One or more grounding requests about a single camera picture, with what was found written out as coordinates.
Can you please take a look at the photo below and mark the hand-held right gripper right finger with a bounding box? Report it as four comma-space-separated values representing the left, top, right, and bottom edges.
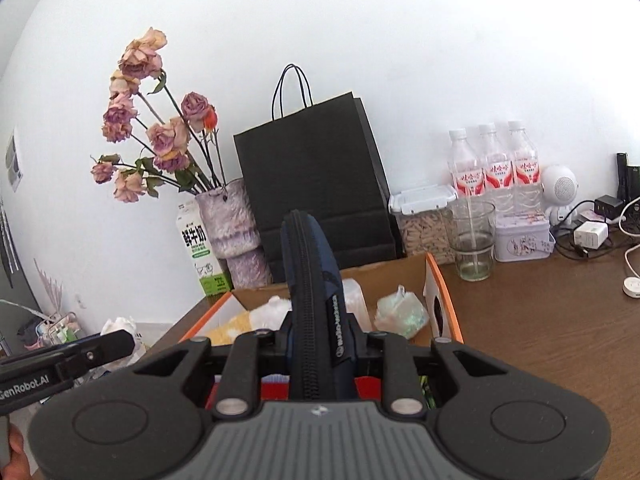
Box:
350, 331, 507, 417

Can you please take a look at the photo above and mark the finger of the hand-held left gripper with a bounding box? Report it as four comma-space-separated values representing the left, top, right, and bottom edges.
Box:
47, 329, 137, 377

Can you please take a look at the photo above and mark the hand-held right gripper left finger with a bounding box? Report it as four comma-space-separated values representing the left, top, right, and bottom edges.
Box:
131, 329, 275, 421

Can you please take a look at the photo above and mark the cardboard box with orange rim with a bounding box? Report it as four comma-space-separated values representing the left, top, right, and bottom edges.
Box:
177, 252, 464, 403

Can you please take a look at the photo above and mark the navy zip case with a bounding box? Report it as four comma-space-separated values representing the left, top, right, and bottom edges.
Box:
280, 210, 359, 402

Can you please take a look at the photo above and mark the white translucent plastic container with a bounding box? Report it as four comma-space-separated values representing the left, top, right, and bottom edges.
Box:
342, 277, 374, 334

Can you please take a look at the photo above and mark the clear seed storage container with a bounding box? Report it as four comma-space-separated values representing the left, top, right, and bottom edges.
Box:
389, 185, 459, 266

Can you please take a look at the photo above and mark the person's left hand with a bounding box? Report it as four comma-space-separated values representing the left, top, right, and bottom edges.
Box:
7, 427, 33, 480

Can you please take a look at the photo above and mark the crumpled white plastic bag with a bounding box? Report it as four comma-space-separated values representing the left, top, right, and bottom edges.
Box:
99, 316, 147, 362

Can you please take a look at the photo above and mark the yellow white plush toy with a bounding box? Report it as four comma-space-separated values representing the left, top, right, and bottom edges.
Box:
205, 295, 294, 347

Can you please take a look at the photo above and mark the crumpled pale green tissue pack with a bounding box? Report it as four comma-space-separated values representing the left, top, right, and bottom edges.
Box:
375, 285, 429, 339

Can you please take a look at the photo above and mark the dried pink grass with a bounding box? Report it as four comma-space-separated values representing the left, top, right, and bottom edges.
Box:
32, 259, 67, 322

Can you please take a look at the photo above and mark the white green milk carton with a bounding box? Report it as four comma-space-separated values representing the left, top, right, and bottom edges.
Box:
175, 199, 234, 297

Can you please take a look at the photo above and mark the purple textured vase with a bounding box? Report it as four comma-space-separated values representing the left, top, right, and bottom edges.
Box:
195, 177, 274, 291

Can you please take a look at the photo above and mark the clear glass cup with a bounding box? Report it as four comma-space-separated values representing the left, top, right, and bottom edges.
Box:
446, 200, 497, 282

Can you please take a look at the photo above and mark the white printed tin box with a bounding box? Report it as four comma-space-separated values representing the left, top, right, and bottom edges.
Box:
492, 215, 557, 264

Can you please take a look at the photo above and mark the black paper bag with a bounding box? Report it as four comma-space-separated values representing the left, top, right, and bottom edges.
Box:
233, 64, 407, 285

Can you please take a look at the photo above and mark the dried rose bouquet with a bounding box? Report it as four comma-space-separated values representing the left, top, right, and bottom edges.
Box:
90, 27, 227, 204

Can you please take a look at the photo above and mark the white charger plug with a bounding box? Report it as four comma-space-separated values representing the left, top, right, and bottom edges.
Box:
572, 221, 610, 251

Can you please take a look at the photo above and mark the white round robot speaker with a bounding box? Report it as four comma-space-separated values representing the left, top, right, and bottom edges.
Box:
540, 164, 582, 227

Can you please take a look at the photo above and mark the black power adapter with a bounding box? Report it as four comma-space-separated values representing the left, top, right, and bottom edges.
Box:
594, 195, 625, 219

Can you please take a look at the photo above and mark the black upright device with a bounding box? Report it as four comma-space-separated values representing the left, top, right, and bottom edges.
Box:
616, 152, 640, 202

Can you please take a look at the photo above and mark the black cable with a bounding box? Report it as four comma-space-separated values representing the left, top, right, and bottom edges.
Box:
554, 199, 617, 262

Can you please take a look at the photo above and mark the wall poster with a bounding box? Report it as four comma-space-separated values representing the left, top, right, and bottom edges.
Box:
5, 127, 24, 192

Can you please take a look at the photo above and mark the white cable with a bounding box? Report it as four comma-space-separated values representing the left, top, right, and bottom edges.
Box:
619, 200, 640, 281

